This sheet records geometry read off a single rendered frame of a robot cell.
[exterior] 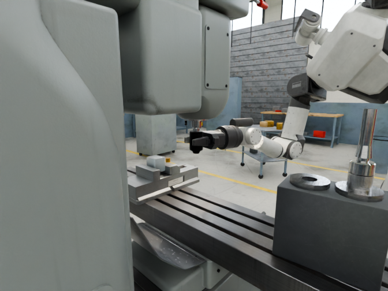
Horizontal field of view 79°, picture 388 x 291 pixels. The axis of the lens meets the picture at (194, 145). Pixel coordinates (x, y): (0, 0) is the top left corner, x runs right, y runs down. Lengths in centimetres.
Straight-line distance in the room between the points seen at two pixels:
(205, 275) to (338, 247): 38
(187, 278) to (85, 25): 66
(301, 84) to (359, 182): 61
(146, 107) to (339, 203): 46
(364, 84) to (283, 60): 780
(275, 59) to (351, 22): 796
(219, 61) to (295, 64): 790
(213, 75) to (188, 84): 13
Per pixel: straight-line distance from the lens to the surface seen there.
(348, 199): 60
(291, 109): 115
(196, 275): 80
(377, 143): 536
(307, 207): 61
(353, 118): 821
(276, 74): 881
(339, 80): 103
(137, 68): 55
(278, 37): 900
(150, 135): 528
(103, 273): 49
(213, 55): 73
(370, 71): 102
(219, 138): 83
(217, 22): 76
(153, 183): 96
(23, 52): 37
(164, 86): 56
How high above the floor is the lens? 138
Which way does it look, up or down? 12 degrees down
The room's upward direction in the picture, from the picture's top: straight up
